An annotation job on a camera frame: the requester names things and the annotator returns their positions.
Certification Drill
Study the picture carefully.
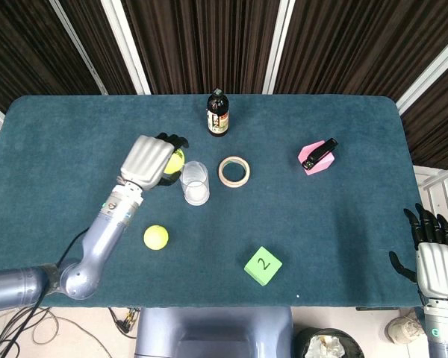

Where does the black trash bin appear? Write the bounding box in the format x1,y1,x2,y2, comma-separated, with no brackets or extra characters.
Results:
294,327,366,358

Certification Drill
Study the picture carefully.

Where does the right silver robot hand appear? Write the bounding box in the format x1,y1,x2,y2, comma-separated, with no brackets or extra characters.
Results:
388,203,448,301

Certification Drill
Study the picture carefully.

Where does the black stapler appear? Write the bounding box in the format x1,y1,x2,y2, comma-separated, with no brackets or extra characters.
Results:
301,137,339,171

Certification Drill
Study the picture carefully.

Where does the black power plug cable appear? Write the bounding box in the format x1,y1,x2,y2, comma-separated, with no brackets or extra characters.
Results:
108,307,141,339

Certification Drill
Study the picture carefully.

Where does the blue table cloth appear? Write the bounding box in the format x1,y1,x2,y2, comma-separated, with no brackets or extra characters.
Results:
0,93,425,309

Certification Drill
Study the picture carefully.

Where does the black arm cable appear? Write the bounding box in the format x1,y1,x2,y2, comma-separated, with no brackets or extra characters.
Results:
0,226,91,358

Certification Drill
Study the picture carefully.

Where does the dark brown curtain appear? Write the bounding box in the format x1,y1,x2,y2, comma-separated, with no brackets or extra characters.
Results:
0,0,448,171

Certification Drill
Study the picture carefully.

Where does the pink foam block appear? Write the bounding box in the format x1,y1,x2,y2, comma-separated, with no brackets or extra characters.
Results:
297,139,336,176

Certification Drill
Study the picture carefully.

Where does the white metal rack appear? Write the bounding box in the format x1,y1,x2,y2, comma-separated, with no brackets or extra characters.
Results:
412,163,448,239

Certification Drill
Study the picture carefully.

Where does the clear plastic cylinder tube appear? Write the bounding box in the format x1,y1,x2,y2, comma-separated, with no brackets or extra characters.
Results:
178,160,211,207

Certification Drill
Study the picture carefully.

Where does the thin grey frame post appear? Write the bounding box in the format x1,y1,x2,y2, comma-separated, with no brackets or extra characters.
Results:
48,0,109,95

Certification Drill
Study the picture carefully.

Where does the green numbered foam cube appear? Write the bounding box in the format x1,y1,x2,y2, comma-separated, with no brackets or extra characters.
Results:
243,245,284,287

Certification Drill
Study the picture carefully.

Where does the white shoe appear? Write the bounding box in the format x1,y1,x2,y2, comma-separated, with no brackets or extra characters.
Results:
385,310,423,345

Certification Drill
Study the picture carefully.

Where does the wide white frame post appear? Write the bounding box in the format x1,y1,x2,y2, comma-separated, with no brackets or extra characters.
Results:
262,0,291,95
100,0,152,95

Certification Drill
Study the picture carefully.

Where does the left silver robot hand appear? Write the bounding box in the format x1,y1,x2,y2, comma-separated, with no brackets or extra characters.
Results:
118,132,190,192

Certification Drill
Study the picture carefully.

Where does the slanted white frame post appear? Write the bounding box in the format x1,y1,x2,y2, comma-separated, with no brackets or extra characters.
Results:
395,28,448,115

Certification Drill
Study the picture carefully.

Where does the dark glass bottle with label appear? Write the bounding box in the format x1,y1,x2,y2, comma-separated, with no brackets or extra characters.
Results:
206,88,230,138

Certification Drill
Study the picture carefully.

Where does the yellow-green tennis ball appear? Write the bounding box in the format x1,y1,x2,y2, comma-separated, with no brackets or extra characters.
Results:
164,148,186,175
143,224,169,251

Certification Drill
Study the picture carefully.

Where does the beige masking tape roll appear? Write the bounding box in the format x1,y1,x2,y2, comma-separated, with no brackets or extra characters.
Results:
218,156,252,188

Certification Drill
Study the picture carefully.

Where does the crumpled white waste paper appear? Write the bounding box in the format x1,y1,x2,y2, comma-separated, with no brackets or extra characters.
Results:
305,334,346,358

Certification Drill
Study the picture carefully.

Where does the silver-blue robot torso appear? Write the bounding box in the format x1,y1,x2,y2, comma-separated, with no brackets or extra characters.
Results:
134,307,294,358

